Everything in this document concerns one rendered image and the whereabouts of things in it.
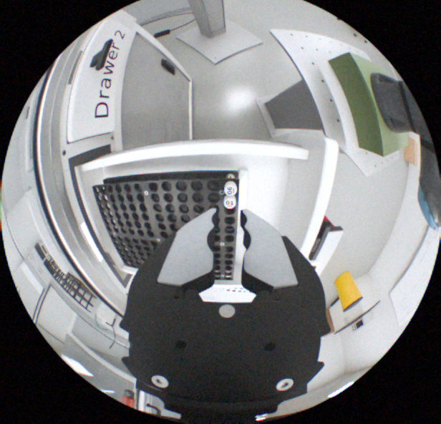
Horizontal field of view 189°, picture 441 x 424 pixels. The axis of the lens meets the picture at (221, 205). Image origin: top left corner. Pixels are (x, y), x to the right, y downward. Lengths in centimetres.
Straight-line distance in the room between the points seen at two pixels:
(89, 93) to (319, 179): 34
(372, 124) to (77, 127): 53
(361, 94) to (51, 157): 55
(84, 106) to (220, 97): 93
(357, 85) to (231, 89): 88
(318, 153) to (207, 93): 99
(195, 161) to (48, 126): 25
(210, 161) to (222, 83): 93
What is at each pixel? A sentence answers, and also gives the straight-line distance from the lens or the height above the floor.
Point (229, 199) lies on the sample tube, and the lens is 16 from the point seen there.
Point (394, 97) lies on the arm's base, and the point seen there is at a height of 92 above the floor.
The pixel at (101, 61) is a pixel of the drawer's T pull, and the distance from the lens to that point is 27.
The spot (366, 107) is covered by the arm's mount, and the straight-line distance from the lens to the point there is 39.
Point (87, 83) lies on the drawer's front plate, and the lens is 29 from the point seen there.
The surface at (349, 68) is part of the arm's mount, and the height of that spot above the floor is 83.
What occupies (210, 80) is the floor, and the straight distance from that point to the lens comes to 113.
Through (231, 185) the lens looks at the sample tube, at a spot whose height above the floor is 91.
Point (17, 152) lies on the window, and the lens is 25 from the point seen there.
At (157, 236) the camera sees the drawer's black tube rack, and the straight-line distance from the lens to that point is 23.
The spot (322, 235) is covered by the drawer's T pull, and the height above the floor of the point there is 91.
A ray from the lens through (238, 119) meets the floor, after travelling 106.
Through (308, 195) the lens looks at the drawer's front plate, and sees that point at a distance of 18.
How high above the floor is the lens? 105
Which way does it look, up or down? 62 degrees down
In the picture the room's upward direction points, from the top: 174 degrees counter-clockwise
